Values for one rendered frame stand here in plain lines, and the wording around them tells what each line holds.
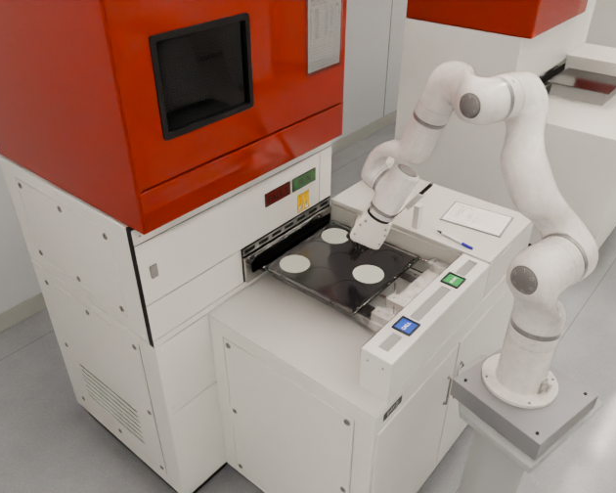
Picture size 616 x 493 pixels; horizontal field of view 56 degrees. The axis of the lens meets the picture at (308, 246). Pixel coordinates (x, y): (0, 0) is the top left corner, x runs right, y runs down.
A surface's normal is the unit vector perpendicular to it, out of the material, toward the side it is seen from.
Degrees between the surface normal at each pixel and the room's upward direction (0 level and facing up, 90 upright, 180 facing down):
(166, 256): 90
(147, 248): 90
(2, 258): 90
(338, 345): 0
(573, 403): 3
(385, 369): 90
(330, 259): 0
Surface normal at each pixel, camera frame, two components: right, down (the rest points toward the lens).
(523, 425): 0.04, -0.85
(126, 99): 0.77, 0.36
